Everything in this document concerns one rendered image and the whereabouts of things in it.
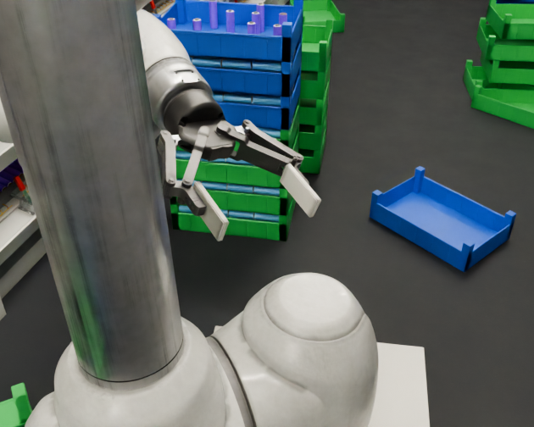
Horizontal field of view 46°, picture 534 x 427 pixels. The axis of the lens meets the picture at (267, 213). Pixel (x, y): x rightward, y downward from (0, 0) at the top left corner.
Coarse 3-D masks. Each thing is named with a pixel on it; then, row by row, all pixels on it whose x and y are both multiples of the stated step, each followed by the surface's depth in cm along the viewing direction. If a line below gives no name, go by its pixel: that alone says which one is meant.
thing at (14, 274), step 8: (40, 232) 155; (32, 240) 153; (40, 240) 153; (24, 248) 150; (32, 248) 151; (40, 248) 154; (16, 256) 148; (24, 256) 149; (32, 256) 152; (40, 256) 155; (8, 264) 146; (16, 264) 146; (24, 264) 149; (32, 264) 152; (0, 272) 143; (8, 272) 144; (16, 272) 147; (24, 272) 150; (0, 280) 142; (8, 280) 145; (16, 280) 147; (0, 288) 142; (8, 288) 145; (0, 296) 143
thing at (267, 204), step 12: (216, 192) 155; (228, 192) 155; (240, 192) 154; (288, 192) 155; (180, 204) 160; (216, 204) 158; (228, 204) 157; (240, 204) 156; (252, 204) 156; (264, 204) 155; (276, 204) 154; (288, 204) 157
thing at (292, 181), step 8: (288, 168) 80; (288, 176) 80; (296, 176) 79; (288, 184) 80; (296, 184) 79; (304, 184) 78; (296, 192) 80; (304, 192) 78; (312, 192) 77; (296, 200) 80; (304, 200) 78; (312, 200) 77; (320, 200) 77; (304, 208) 79; (312, 208) 78; (312, 216) 79
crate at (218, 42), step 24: (192, 0) 149; (192, 24) 150; (240, 24) 150; (264, 24) 149; (288, 24) 128; (192, 48) 134; (216, 48) 133; (240, 48) 132; (264, 48) 132; (288, 48) 131
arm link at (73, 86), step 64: (0, 0) 37; (64, 0) 37; (128, 0) 41; (0, 64) 40; (64, 64) 39; (128, 64) 42; (64, 128) 41; (128, 128) 44; (64, 192) 44; (128, 192) 46; (64, 256) 48; (128, 256) 48; (128, 320) 52; (64, 384) 58; (128, 384) 56; (192, 384) 58
